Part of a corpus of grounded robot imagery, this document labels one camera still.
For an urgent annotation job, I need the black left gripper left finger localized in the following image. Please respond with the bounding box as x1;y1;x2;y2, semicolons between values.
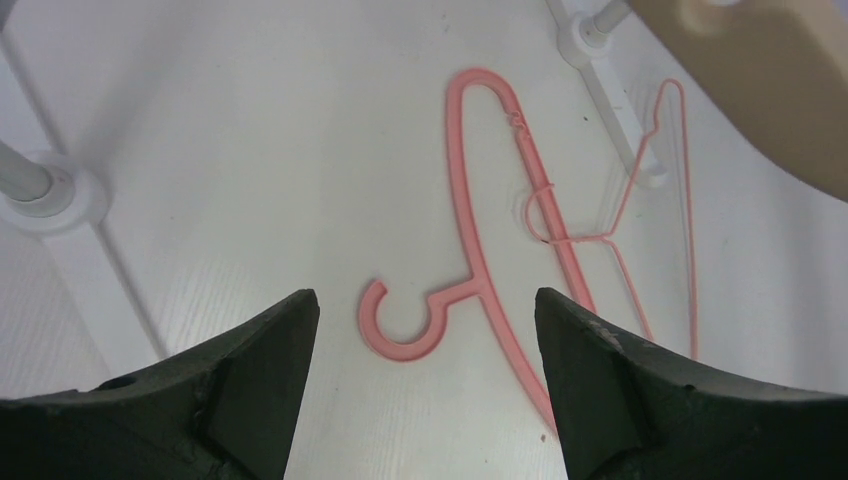
1;289;320;479

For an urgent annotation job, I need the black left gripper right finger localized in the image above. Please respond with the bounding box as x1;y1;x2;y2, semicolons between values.
534;287;847;479

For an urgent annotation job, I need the pink plastic hanger lowest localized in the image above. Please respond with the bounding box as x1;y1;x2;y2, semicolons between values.
358;68;596;430

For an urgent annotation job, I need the white left rack post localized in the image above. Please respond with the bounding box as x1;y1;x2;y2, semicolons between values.
1;48;166;376

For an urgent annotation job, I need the grey right rack post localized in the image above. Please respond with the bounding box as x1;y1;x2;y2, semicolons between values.
586;0;632;38

